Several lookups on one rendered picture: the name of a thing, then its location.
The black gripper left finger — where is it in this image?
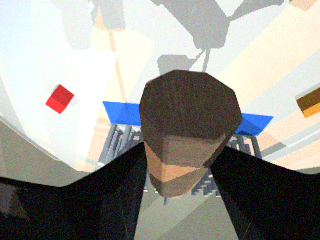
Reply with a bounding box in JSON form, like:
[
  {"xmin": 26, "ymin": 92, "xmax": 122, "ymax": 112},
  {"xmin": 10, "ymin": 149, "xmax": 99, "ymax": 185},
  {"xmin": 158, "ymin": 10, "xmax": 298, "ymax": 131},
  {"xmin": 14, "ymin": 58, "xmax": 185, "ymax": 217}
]
[{"xmin": 0, "ymin": 143, "xmax": 148, "ymax": 240}]

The blue flat strip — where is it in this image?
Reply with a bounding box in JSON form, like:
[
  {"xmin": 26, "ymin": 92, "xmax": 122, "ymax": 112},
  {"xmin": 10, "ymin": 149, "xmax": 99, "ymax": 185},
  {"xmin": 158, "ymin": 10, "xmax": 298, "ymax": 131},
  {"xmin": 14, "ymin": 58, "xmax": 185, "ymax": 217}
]
[{"xmin": 103, "ymin": 101, "xmax": 275, "ymax": 136}]

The small red cube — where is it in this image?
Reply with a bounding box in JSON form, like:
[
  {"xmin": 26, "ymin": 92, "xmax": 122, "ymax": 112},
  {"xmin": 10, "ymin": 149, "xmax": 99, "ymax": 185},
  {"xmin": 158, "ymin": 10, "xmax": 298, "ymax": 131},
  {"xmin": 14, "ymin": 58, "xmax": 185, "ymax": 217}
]
[{"xmin": 47, "ymin": 84, "xmax": 73, "ymax": 113}]

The orange rectangular bar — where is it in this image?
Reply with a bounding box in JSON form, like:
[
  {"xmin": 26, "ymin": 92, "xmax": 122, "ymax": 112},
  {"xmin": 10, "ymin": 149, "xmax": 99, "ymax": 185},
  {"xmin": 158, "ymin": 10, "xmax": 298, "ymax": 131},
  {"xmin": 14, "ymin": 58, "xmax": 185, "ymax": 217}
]
[{"xmin": 296, "ymin": 88, "xmax": 320, "ymax": 119}]

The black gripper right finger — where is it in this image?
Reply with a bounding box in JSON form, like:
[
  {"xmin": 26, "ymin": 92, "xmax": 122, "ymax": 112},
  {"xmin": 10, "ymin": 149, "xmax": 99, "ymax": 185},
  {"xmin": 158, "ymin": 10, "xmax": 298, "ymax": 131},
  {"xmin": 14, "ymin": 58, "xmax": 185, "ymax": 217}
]
[{"xmin": 209, "ymin": 145, "xmax": 320, "ymax": 240}]

